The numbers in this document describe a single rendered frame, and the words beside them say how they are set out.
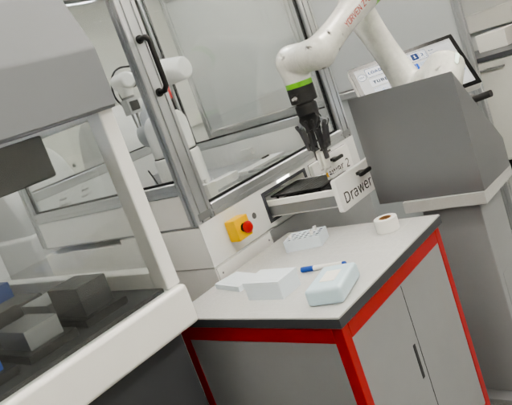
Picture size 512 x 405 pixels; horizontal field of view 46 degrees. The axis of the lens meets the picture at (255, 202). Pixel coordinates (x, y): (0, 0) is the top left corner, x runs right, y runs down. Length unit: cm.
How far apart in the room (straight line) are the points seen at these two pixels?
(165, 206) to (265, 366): 64
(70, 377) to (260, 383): 56
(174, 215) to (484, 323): 111
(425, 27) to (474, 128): 163
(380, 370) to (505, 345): 80
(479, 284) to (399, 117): 62
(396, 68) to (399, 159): 39
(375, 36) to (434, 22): 124
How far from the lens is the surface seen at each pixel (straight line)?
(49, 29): 145
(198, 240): 194
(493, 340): 228
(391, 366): 161
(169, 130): 189
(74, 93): 141
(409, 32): 361
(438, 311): 185
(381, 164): 211
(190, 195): 190
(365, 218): 268
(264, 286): 161
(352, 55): 378
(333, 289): 145
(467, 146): 197
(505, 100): 486
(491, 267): 214
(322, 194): 202
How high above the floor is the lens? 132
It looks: 11 degrees down
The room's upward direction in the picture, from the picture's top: 20 degrees counter-clockwise
